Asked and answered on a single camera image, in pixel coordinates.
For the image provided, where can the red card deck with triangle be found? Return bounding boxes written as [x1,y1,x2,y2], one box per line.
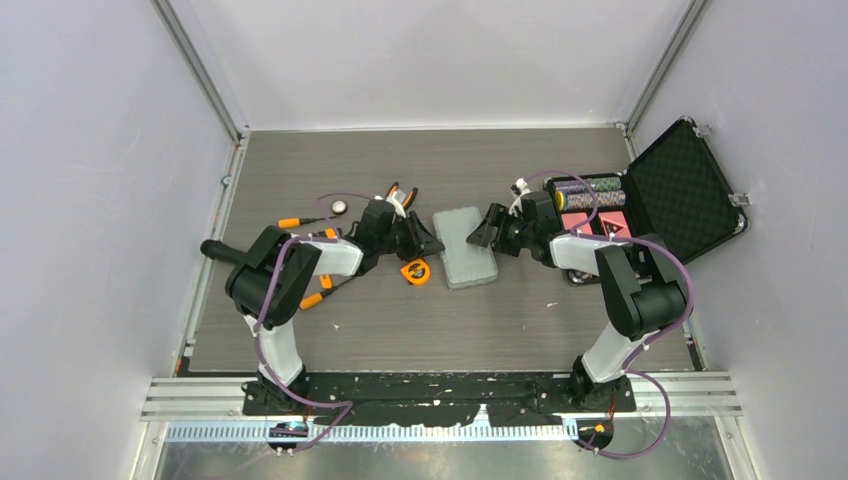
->
[598,210,631,237]

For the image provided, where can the small orange screwdriver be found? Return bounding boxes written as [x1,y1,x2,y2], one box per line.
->
[277,215,337,229]

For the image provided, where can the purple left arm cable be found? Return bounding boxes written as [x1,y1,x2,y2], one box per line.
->
[250,193,399,452]

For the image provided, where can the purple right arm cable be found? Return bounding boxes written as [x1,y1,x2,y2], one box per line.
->
[519,170,696,461]

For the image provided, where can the small round silver disc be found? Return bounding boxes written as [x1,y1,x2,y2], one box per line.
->
[330,200,348,216]

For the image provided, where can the red playing card deck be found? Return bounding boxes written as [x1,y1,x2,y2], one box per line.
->
[561,212,593,234]

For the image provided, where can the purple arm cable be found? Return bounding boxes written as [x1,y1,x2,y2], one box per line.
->
[250,193,399,452]
[519,170,696,461]

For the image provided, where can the orange utility knife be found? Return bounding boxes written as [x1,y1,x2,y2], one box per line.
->
[318,228,338,289]

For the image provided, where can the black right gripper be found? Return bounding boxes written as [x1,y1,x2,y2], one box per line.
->
[467,204,535,259]

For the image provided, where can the orange tape measure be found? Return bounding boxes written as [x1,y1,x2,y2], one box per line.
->
[400,259,431,286]

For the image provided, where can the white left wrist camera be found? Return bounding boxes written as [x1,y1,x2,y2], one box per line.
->
[374,194,407,218]

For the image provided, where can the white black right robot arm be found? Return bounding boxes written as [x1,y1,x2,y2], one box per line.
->
[466,192,693,411]

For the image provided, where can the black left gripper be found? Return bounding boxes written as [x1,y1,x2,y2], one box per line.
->
[375,211,442,262]

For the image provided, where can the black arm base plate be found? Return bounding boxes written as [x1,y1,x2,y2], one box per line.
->
[241,372,636,427]

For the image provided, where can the orange black pliers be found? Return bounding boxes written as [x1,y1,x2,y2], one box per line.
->
[384,182,419,211]

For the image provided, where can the black orange-tipped tool handle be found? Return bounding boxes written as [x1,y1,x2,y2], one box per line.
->
[200,239,246,265]

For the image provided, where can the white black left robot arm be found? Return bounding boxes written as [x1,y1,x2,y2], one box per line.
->
[202,198,445,414]

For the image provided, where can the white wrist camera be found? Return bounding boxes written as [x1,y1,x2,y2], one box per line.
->
[374,194,407,218]
[508,177,532,217]

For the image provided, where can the orange phillips screwdriver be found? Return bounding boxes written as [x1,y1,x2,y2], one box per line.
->
[299,277,354,311]

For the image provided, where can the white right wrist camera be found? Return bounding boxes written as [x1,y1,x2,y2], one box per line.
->
[508,177,532,217]

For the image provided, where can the black aluminium poker chip case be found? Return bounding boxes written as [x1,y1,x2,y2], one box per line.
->
[542,117,749,264]

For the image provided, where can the grey plastic tool case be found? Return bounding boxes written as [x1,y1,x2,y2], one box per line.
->
[433,206,499,291]

